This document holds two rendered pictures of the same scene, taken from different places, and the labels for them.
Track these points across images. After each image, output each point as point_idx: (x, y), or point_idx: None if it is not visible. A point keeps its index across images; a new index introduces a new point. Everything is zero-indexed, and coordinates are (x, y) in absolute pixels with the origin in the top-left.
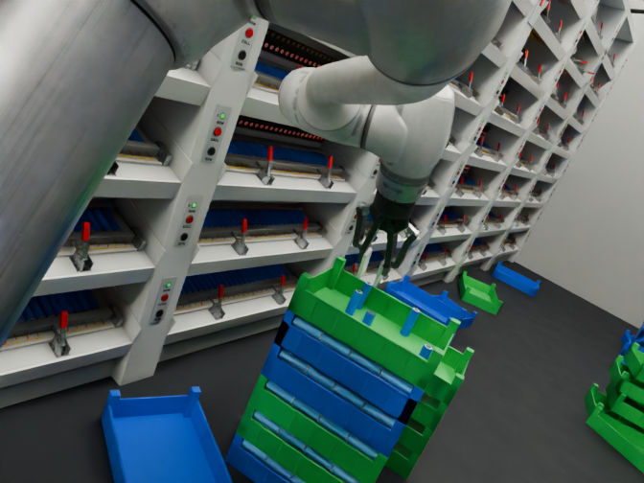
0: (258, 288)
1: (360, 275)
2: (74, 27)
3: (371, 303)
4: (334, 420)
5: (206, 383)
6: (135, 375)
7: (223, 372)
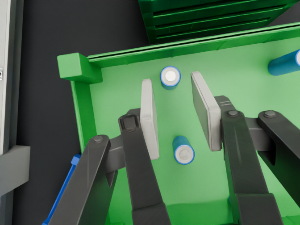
0: None
1: (156, 114)
2: None
3: (184, 52)
4: None
5: (63, 108)
6: (25, 169)
7: (58, 78)
